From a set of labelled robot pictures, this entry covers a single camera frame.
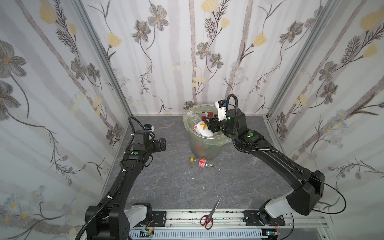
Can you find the yellow tea bottle red label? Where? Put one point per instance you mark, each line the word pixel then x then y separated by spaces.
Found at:
pixel 207 114

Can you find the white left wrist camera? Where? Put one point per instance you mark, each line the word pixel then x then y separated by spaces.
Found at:
pixel 149 127

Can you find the green plastic bin liner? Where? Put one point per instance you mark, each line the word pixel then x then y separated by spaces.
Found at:
pixel 218 140

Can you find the red handled scissors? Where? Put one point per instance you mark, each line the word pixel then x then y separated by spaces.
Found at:
pixel 207 220

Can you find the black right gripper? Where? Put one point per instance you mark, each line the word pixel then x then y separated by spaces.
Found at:
pixel 214 124

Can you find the small yellow cap bottle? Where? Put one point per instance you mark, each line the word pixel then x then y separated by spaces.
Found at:
pixel 202 163

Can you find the aluminium rail base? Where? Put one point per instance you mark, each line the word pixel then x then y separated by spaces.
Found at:
pixel 141 223

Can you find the green mesh waste bin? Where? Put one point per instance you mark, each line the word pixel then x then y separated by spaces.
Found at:
pixel 207 153

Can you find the clear bottle red white label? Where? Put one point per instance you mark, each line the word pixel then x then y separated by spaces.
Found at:
pixel 193 117

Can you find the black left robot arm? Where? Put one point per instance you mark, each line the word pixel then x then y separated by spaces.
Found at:
pixel 126 186

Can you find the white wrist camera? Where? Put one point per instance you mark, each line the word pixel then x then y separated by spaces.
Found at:
pixel 221 109
pixel 149 127

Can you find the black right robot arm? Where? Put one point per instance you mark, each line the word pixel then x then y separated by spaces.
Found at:
pixel 307 186

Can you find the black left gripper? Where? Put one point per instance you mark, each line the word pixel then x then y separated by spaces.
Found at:
pixel 161 144

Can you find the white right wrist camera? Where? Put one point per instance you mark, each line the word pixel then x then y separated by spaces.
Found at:
pixel 221 109

